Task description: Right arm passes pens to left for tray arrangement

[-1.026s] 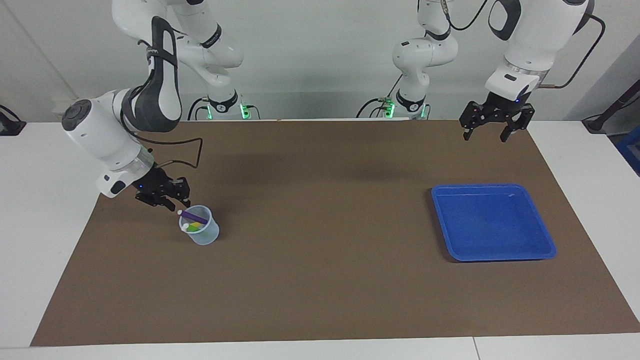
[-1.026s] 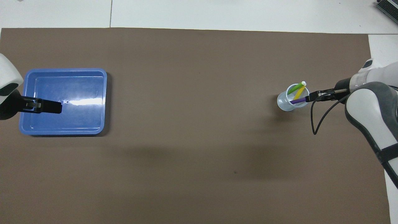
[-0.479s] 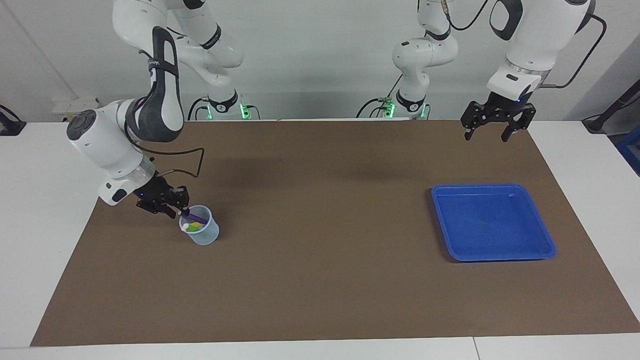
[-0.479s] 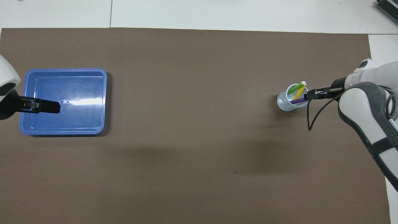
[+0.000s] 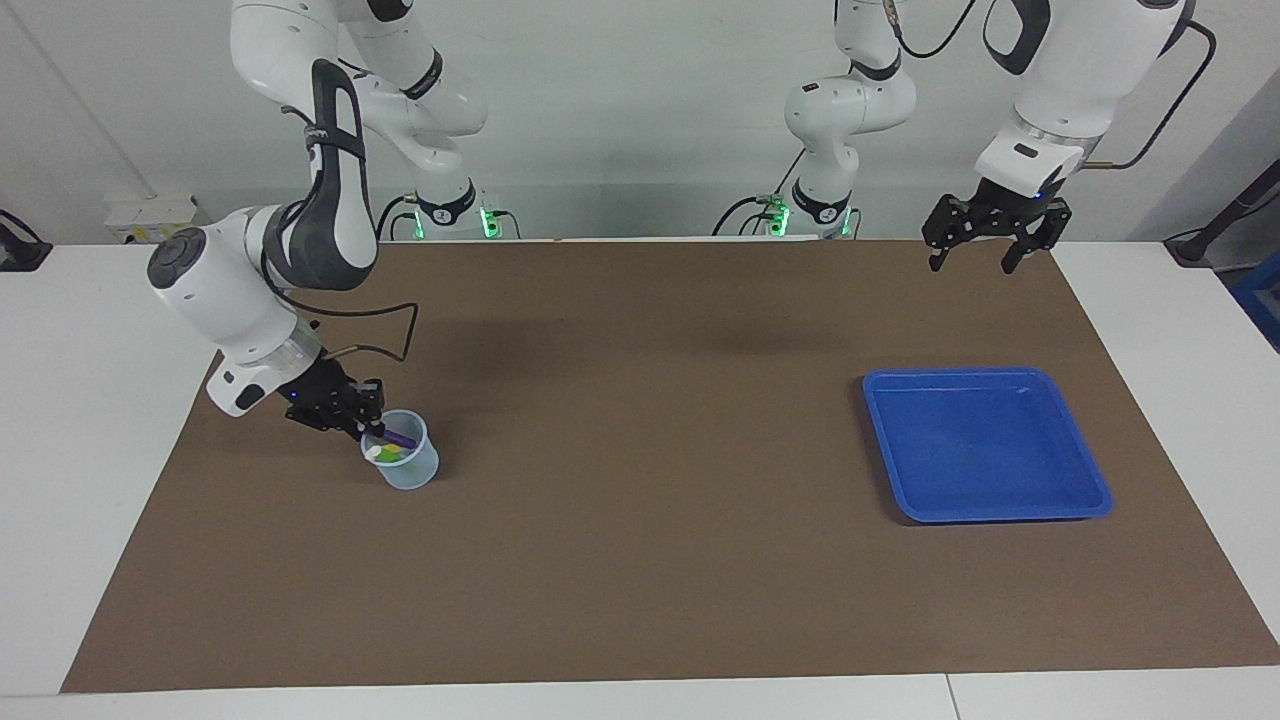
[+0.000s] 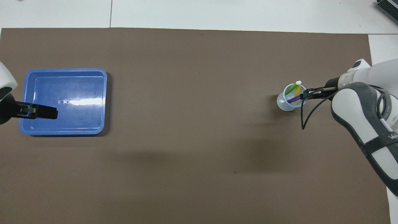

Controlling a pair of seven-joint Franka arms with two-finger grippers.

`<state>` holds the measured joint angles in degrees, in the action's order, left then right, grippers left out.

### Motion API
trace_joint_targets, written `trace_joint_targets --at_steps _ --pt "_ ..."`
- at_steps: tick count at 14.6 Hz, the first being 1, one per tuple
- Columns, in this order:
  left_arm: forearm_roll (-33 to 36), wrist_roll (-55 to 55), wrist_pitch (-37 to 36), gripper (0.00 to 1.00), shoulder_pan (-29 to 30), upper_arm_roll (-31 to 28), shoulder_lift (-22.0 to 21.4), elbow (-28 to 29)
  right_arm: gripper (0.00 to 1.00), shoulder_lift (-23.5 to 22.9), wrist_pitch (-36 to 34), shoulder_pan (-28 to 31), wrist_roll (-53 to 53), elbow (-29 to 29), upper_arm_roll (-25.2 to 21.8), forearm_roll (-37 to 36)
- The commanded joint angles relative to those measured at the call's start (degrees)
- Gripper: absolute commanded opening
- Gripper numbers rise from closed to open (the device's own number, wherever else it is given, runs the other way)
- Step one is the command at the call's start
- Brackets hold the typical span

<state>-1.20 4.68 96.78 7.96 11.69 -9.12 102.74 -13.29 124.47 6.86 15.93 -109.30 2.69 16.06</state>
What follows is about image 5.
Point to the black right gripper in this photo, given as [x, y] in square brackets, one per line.
[320, 395]

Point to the brown table mat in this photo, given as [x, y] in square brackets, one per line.
[640, 550]

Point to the clear plastic cup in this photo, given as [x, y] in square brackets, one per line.
[410, 477]

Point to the black stand base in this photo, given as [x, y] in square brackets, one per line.
[20, 255]

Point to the blue plastic tray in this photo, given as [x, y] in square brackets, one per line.
[985, 450]

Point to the blue crate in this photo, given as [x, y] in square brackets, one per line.
[1265, 300]

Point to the black angled stand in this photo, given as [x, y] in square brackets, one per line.
[1195, 245]

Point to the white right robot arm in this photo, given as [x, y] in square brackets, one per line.
[215, 290]

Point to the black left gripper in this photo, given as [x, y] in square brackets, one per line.
[1008, 212]

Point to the purple pen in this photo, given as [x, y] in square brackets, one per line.
[400, 438]

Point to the yellow pen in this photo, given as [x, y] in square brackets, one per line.
[385, 457]

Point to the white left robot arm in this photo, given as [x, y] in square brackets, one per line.
[1080, 70]

